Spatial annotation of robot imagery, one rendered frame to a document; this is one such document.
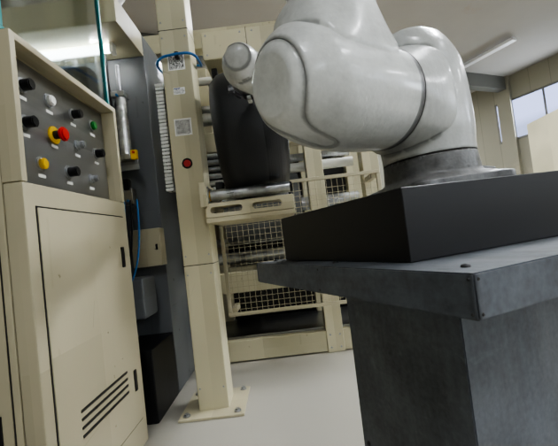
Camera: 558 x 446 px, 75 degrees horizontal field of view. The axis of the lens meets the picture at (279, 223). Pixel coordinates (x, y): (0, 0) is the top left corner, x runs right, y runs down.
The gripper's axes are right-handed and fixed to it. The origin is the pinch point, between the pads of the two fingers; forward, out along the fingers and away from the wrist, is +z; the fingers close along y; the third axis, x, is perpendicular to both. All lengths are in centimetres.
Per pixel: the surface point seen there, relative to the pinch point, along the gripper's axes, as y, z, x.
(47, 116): 58, -31, 6
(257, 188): 2.0, 9.7, 34.0
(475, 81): -452, 641, -139
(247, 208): 6.7, 6.6, 41.3
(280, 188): -7.4, 9.7, 35.2
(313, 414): -9, -6, 123
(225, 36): 10, 54, -45
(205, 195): 22.7, 6.1, 34.0
